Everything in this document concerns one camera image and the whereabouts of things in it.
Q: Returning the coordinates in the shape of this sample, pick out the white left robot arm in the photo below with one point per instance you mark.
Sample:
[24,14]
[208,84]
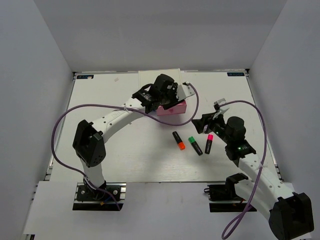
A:
[90,137]

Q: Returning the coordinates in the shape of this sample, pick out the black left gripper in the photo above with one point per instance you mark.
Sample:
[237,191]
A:
[174,90]

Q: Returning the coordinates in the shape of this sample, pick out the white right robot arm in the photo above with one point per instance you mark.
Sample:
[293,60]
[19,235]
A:
[289,214]

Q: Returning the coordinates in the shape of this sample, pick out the green capped highlighter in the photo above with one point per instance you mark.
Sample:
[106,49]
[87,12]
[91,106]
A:
[195,145]

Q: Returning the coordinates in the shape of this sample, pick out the orange capped highlighter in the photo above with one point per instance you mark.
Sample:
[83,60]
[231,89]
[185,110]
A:
[178,140]

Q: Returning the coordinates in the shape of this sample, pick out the pink capped highlighter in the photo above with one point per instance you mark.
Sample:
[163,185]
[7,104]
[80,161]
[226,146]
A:
[209,143]

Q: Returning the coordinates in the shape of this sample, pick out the pink drawer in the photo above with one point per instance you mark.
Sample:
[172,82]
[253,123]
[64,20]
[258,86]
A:
[175,110]

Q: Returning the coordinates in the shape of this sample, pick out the right blue corner label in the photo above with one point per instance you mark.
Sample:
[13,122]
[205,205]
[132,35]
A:
[235,74]

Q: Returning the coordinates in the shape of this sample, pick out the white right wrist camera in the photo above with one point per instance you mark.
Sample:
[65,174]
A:
[220,108]

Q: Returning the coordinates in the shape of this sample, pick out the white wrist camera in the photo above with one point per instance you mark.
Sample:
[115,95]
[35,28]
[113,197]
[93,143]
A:
[185,91]
[220,108]

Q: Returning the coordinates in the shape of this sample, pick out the left blue corner label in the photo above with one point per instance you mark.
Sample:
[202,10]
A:
[85,77]

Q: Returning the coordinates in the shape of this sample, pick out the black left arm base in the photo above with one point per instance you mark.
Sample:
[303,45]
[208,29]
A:
[86,199]

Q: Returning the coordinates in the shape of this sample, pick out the white drawer cabinet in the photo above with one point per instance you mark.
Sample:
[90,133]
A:
[149,76]

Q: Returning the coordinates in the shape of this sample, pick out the blue corner label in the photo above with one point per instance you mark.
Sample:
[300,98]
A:
[235,74]
[85,77]

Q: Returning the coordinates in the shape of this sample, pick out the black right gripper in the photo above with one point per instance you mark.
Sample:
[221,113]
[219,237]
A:
[201,123]

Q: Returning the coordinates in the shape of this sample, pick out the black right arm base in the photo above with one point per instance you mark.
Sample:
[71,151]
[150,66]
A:
[221,200]

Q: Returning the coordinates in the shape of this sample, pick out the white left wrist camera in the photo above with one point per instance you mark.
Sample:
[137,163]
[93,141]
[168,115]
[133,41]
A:
[185,91]

